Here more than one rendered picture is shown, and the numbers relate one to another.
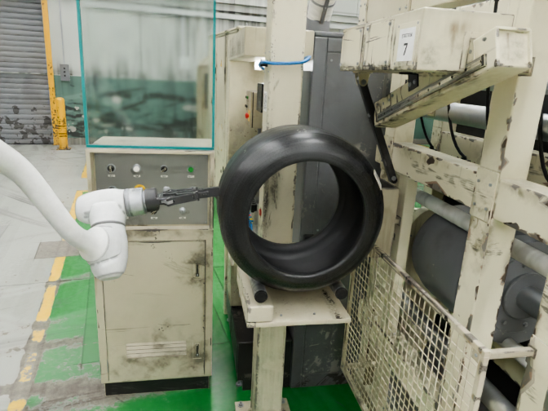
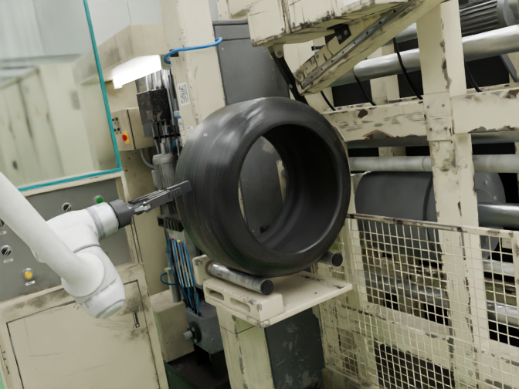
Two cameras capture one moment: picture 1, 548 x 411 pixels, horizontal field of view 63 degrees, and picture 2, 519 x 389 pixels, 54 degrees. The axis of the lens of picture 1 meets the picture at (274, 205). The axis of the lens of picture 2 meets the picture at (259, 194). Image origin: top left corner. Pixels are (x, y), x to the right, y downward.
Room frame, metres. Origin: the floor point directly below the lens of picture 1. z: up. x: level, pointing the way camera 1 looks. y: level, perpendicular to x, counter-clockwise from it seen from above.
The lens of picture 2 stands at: (-0.01, 0.54, 1.42)
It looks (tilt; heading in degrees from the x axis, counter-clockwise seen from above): 9 degrees down; 338
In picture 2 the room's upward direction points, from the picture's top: 9 degrees counter-clockwise
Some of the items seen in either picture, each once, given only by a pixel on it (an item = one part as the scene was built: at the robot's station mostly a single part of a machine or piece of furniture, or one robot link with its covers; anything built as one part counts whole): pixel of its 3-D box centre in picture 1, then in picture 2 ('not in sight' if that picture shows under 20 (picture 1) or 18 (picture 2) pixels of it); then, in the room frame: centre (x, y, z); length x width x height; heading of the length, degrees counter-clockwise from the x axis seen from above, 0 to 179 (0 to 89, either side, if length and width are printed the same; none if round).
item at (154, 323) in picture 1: (156, 265); (73, 337); (2.13, 0.59, 0.63); 0.56 x 0.41 x 1.27; 101
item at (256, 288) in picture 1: (254, 274); (237, 276); (1.51, 0.06, 0.90); 0.35 x 0.05 x 0.05; 11
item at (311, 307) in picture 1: (289, 298); (276, 292); (1.54, -0.08, 0.80); 0.37 x 0.36 x 0.02; 101
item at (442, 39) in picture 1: (408, 48); (329, 4); (1.47, -0.39, 1.71); 0.61 x 0.25 x 0.15; 11
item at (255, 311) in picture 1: (253, 289); (240, 295); (1.51, 0.06, 0.83); 0.36 x 0.09 x 0.06; 11
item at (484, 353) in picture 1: (391, 362); (398, 316); (1.38, -0.44, 0.65); 0.90 x 0.02 x 0.70; 11
